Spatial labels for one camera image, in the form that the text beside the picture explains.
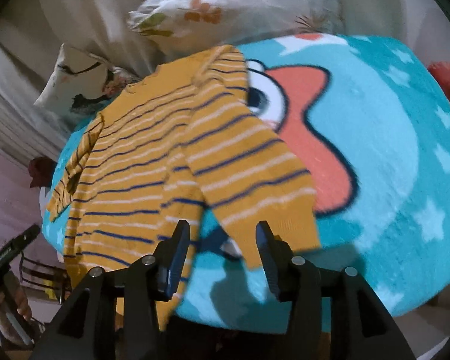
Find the turquoise cartoon fleece blanket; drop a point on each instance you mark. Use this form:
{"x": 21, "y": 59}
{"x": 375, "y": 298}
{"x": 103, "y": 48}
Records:
{"x": 372, "y": 126}

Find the mustard striped knit sweater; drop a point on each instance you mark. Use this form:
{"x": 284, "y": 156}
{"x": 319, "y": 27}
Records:
{"x": 168, "y": 147}

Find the bird print white pillow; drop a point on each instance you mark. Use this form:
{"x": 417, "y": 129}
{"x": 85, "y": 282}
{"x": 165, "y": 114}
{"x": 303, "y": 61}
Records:
{"x": 81, "y": 84}

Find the dark metal chair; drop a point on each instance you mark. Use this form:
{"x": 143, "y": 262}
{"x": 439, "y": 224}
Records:
{"x": 52, "y": 281}

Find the leaf print white pillow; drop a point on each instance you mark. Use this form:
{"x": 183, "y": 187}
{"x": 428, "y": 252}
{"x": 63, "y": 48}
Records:
{"x": 185, "y": 27}

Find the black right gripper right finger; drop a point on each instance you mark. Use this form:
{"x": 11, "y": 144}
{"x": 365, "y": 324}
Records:
{"x": 293, "y": 279}

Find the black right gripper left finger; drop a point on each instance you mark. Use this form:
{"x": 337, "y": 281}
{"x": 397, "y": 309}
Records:
{"x": 151, "y": 279}

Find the beige bed sheet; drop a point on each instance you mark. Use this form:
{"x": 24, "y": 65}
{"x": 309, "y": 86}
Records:
{"x": 31, "y": 33}

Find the dark red cloth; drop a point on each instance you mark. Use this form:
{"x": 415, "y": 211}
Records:
{"x": 41, "y": 171}

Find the pink wardrobe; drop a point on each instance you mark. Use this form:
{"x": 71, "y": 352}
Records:
{"x": 19, "y": 203}

